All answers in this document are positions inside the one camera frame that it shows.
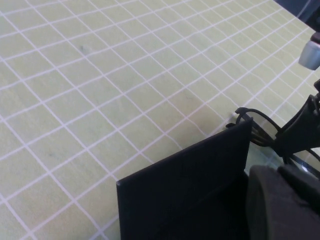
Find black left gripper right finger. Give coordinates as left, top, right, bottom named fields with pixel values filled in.
left=278, top=164, right=320, bottom=215

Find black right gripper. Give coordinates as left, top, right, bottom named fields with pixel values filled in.
left=274, top=78, right=320, bottom=162

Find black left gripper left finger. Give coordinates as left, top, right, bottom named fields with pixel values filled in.
left=245, top=164, right=320, bottom=240

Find black framed glasses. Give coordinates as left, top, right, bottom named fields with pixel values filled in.
left=226, top=106, right=320, bottom=177

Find black printed glasses case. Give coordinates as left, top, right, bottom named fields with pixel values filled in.
left=116, top=116, right=254, bottom=240

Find green checked tablecloth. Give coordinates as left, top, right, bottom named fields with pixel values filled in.
left=0, top=0, right=320, bottom=240

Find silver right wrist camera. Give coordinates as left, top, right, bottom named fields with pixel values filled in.
left=298, top=31, right=320, bottom=71

